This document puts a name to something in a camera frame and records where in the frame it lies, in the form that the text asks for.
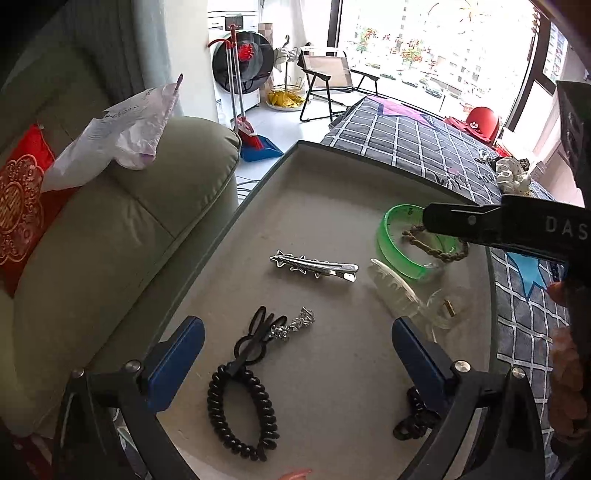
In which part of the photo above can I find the brown braided bracelet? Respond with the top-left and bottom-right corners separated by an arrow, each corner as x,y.
401,224 -> 470,264

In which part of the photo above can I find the beige dotted scrunchie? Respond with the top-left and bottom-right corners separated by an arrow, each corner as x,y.
499,175 -> 533,197
495,157 -> 532,179

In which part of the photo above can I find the white plastic bag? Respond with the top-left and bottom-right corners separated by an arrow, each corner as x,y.
41,73 -> 184,193

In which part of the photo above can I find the green leather sofa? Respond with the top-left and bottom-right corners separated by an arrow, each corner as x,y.
0,44 -> 243,435

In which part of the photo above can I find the green plastic bangle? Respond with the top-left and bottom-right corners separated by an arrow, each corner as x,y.
375,204 -> 451,281

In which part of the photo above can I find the red patterned cushion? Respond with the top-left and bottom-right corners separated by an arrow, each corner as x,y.
0,124 -> 77,299

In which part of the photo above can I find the red broom with dustpan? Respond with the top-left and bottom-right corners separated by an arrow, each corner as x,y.
205,39 -> 283,162

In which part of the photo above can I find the silver rhinestone hair pin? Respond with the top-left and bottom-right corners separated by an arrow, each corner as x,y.
270,308 -> 317,343

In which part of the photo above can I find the red plastic chair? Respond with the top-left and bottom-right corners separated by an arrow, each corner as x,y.
464,106 -> 502,145

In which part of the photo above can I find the beige folding chair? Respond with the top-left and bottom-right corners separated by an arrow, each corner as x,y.
298,46 -> 385,123

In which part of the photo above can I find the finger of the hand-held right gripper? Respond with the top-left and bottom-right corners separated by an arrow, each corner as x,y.
422,196 -> 508,247

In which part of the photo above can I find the white sheer curtain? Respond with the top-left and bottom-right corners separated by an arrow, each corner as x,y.
259,0 -> 342,51

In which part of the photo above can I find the person's right hand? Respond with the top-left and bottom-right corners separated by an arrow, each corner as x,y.
547,281 -> 583,439

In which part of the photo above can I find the red cloth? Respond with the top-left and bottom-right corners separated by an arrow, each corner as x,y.
443,116 -> 476,135

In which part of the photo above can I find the silver star hair clip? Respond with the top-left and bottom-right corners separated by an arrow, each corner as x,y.
270,250 -> 360,283

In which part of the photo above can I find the grey plaid star blanket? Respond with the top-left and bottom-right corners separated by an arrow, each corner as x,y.
321,95 -> 574,462

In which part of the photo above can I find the black coil bow hair tie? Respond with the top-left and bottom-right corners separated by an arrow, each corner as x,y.
207,305 -> 288,462

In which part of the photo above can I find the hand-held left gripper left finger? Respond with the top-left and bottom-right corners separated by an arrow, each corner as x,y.
51,316 -> 206,480

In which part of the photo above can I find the white washing machine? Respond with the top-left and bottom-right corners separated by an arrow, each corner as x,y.
207,11 -> 278,128

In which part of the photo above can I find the grey tray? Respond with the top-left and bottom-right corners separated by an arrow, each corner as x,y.
108,140 -> 502,480

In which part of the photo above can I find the wire basket with yellow items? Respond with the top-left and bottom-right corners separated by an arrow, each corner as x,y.
267,78 -> 309,112

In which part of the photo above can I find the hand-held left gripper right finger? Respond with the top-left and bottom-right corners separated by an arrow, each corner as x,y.
392,316 -> 548,480

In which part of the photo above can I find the clear plastic hair claw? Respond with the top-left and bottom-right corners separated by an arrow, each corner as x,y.
368,258 -> 472,331

